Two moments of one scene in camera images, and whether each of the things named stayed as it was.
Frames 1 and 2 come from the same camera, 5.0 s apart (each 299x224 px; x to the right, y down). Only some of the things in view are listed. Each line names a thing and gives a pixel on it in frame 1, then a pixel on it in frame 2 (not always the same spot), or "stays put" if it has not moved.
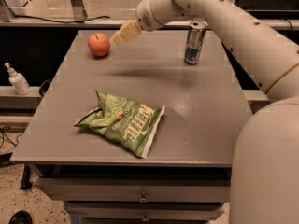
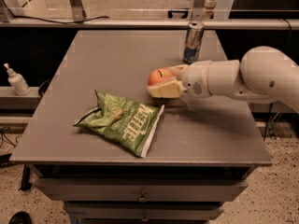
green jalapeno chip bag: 129,122 stays put
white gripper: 147,13 -> 195,77
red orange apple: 98,44 -> 160,74
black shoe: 21,217 stays put
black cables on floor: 3,139 stays put
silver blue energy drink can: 193,46 stays put
